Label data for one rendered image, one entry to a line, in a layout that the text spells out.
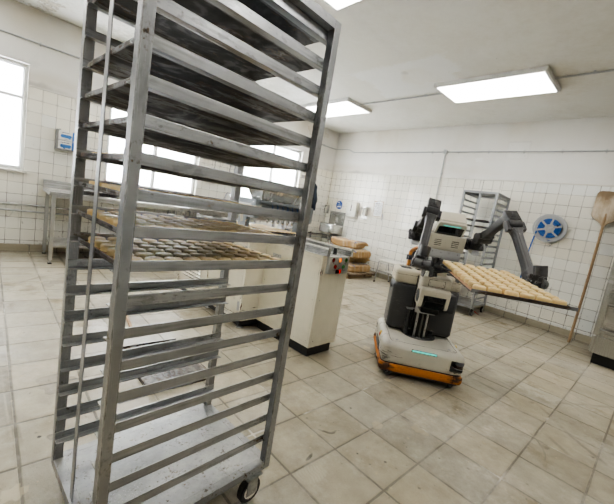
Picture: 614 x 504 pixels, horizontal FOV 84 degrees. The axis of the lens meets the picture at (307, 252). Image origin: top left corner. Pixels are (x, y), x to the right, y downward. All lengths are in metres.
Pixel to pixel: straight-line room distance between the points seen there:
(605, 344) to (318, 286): 3.40
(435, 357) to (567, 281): 3.49
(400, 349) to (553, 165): 4.19
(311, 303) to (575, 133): 4.72
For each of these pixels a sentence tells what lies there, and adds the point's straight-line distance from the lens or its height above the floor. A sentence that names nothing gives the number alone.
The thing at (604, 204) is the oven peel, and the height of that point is 1.85.
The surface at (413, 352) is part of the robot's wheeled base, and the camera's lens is 2.80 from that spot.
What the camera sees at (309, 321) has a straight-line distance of 2.74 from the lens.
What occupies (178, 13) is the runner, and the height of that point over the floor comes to 1.59.
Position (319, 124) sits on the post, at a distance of 1.28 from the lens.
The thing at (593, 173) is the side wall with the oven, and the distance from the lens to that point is 6.09.
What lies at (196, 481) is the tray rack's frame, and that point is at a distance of 1.53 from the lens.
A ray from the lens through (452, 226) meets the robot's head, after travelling 2.66.
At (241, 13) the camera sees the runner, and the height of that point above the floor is 1.67.
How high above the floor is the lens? 1.18
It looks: 7 degrees down
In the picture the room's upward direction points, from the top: 9 degrees clockwise
